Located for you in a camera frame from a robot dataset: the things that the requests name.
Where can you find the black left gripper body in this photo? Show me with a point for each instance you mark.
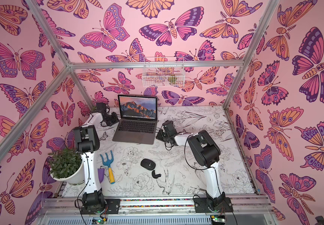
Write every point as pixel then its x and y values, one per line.
pixel 112 119

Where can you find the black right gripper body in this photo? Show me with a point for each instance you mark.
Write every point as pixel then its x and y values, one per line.
pixel 162 133

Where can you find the grey laptop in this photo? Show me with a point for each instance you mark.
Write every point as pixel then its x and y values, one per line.
pixel 138 119

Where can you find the black wireless mouse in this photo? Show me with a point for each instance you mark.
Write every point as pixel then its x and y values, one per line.
pixel 148 164

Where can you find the black mouse battery cover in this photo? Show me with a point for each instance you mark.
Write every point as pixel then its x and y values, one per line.
pixel 155 176

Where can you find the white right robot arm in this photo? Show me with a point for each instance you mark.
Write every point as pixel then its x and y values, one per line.
pixel 207 154

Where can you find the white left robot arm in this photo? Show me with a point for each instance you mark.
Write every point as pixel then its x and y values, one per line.
pixel 87 143

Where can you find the blue garden hand rake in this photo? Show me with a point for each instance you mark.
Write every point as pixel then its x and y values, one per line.
pixel 107 160

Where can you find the purple garden trowel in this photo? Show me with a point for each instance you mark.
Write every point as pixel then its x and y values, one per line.
pixel 101 174

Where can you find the green potted plant white pot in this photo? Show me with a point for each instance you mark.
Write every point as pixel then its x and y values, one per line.
pixel 66 165

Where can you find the aluminium frame top rear bar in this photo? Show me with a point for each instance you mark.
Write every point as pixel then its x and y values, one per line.
pixel 237 63

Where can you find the white wire basket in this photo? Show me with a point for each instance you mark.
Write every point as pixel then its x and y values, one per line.
pixel 163 76

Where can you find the aluminium frame post left rear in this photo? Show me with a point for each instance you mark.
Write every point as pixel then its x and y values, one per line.
pixel 45 23

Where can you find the aluminium frame post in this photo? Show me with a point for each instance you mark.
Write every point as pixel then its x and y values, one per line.
pixel 45 23
pixel 262 27

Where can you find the aluminium frame left diagonal bar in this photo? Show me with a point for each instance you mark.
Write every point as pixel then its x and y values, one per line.
pixel 12 136

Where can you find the aluminium frame post right rear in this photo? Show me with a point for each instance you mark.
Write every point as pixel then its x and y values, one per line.
pixel 262 27

